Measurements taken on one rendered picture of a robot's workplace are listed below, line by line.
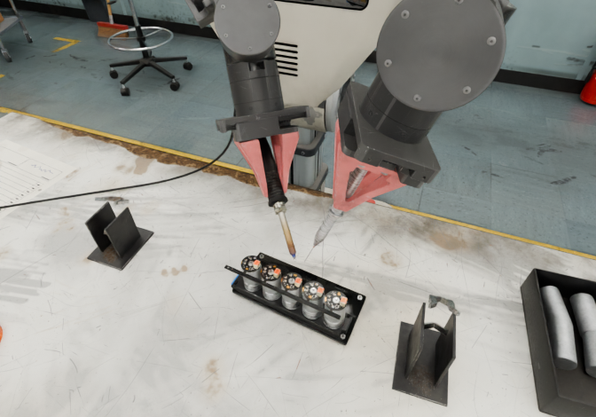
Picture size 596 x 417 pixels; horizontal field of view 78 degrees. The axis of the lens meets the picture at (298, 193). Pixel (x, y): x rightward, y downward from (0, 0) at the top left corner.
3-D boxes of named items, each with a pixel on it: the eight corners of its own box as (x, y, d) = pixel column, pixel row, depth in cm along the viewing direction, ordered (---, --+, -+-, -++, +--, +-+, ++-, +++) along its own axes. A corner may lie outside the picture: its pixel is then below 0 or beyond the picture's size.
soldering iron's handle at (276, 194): (286, 205, 46) (261, 120, 51) (289, 197, 44) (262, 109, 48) (268, 209, 46) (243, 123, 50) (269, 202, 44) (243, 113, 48)
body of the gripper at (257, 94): (312, 121, 42) (302, 52, 40) (223, 137, 39) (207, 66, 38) (296, 121, 48) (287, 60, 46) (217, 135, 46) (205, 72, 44)
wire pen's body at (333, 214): (326, 245, 39) (377, 168, 32) (312, 240, 39) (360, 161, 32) (325, 233, 40) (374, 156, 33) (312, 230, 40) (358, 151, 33)
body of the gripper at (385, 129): (349, 165, 26) (405, 72, 22) (341, 97, 34) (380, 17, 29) (428, 190, 28) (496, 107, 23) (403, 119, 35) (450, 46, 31)
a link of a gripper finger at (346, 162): (306, 216, 33) (353, 133, 27) (307, 167, 39) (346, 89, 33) (374, 235, 35) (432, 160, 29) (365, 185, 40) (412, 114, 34)
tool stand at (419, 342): (439, 371, 46) (461, 287, 44) (450, 428, 36) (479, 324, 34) (392, 357, 47) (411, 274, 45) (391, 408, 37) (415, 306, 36)
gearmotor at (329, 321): (327, 310, 46) (330, 287, 43) (346, 318, 45) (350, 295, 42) (319, 326, 44) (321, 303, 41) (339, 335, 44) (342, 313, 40)
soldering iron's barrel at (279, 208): (298, 254, 44) (283, 204, 46) (300, 251, 42) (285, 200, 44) (286, 257, 43) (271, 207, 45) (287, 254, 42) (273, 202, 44)
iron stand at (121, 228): (150, 259, 58) (159, 199, 56) (107, 276, 49) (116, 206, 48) (119, 248, 59) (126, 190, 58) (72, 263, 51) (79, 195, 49)
